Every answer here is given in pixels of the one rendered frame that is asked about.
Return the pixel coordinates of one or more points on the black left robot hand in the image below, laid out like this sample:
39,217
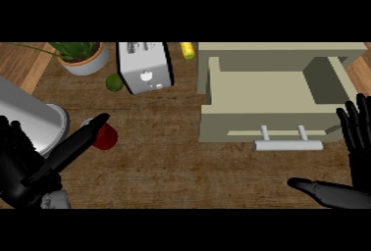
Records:
20,176

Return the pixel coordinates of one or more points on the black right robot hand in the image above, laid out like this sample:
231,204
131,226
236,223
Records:
360,157

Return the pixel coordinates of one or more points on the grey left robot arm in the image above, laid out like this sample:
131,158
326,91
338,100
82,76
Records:
55,200

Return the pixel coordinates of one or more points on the red can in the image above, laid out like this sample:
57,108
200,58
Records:
107,137

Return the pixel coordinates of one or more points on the beige open drawer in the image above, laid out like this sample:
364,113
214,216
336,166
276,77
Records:
256,94

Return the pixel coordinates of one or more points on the large grey appliance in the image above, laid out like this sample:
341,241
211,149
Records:
27,109

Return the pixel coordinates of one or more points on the green avocado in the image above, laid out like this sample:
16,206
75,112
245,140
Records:
115,83

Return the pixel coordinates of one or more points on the grey and orange plant pot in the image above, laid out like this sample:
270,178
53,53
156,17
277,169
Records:
92,65

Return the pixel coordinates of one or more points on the beige cabinet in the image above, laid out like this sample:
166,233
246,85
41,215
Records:
271,50

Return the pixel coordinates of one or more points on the green leafy plant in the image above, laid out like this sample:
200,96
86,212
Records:
78,49

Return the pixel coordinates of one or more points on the white toaster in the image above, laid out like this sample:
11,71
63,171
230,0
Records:
146,65

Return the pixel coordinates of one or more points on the yellow corn cob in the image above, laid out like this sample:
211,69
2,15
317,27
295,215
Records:
187,50

